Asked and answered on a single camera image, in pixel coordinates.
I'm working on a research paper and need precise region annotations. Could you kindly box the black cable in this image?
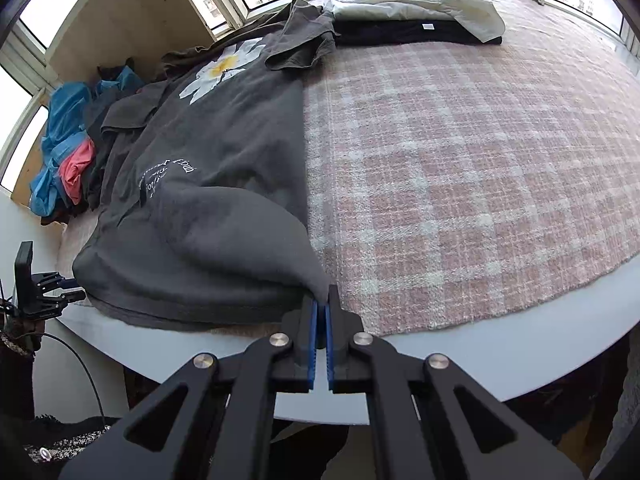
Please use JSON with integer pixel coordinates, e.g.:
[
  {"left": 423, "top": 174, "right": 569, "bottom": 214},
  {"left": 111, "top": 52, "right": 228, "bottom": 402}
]
[{"left": 41, "top": 331, "right": 109, "bottom": 427}]

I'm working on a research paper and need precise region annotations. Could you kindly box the person's black tweed jacket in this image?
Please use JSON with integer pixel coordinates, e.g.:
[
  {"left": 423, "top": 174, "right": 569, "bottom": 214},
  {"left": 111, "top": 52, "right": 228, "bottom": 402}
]
[{"left": 0, "top": 411, "right": 128, "bottom": 480}]

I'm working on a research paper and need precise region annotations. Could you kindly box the small wooden board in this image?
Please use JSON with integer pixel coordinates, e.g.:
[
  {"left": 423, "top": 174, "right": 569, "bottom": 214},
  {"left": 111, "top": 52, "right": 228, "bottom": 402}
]
[{"left": 11, "top": 149, "right": 52, "bottom": 207}]

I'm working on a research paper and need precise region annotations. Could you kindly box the blue garment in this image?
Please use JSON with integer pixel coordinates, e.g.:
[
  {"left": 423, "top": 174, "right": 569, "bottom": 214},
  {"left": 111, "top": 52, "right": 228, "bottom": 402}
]
[{"left": 29, "top": 67, "right": 147, "bottom": 218}]

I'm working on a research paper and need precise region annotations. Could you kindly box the dark grey daisy T-shirt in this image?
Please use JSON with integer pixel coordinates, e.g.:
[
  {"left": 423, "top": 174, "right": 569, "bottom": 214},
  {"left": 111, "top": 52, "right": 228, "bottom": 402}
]
[{"left": 72, "top": 0, "right": 342, "bottom": 334}]

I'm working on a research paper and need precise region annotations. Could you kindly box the folded navy garment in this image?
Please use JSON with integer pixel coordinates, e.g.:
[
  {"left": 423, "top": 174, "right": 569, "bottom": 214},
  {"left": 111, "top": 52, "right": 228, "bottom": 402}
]
[{"left": 331, "top": 18, "right": 503, "bottom": 47}]

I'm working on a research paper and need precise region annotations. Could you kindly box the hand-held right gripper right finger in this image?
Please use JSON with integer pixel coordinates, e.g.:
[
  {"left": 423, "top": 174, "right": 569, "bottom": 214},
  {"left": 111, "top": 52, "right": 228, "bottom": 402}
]
[{"left": 324, "top": 285, "right": 584, "bottom": 480}]

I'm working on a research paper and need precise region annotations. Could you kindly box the folded white shirt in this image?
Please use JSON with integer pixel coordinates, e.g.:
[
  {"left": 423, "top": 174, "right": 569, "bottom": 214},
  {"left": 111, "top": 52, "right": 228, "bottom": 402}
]
[{"left": 322, "top": 0, "right": 507, "bottom": 44}]

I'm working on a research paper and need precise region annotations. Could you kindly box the dark brown garment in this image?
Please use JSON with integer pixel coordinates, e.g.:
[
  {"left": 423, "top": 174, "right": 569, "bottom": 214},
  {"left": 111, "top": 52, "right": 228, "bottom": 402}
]
[{"left": 96, "top": 57, "right": 138, "bottom": 82}]

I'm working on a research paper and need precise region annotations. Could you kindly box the large wooden board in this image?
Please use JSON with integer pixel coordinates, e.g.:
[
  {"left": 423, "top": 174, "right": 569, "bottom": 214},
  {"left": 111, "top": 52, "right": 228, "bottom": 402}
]
[{"left": 46, "top": 0, "right": 232, "bottom": 87}]

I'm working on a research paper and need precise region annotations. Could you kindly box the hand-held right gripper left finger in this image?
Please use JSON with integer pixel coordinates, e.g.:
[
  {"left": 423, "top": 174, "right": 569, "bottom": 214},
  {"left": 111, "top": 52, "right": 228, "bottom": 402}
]
[{"left": 60, "top": 295, "right": 321, "bottom": 480}]

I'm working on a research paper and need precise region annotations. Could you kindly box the pink plaid blanket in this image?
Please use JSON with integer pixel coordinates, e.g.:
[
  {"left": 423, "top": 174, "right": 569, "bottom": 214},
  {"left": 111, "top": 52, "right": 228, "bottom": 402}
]
[{"left": 56, "top": 0, "right": 640, "bottom": 339}]

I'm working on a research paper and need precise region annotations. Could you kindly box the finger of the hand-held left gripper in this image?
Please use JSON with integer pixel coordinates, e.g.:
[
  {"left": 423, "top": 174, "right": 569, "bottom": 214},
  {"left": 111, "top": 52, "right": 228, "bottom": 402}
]
[
  {"left": 38, "top": 288, "right": 87, "bottom": 317},
  {"left": 32, "top": 271, "right": 79, "bottom": 291}
]

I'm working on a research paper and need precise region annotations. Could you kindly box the pink garment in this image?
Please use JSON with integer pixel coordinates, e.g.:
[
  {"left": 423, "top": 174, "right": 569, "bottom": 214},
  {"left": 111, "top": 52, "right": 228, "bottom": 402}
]
[{"left": 58, "top": 137, "right": 96, "bottom": 206}]

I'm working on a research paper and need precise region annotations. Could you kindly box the white window frame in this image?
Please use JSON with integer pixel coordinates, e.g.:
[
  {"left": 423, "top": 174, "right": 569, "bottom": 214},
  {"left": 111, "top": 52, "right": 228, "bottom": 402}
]
[{"left": 0, "top": 0, "right": 640, "bottom": 196}]

